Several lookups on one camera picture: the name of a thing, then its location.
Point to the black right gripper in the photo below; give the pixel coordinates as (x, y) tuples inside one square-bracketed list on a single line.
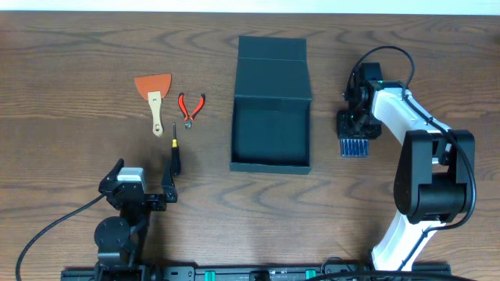
[(344, 129)]

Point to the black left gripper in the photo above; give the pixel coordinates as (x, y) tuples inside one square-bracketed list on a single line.
[(146, 199)]

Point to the blue drill bit case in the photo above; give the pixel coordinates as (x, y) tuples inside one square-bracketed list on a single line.
[(354, 148)]

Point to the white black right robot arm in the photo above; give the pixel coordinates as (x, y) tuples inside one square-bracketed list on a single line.
[(434, 187)]

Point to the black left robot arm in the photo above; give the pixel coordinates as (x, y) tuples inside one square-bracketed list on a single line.
[(121, 239)]

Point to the black yellow screwdriver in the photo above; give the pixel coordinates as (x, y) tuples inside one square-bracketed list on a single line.
[(175, 153)]

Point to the black open gift box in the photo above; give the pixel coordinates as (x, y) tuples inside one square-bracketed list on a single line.
[(272, 102)]

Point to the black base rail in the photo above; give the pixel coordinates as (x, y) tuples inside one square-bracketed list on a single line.
[(189, 273)]

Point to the red scraper wooden handle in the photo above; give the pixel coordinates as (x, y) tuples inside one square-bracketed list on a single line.
[(154, 88)]

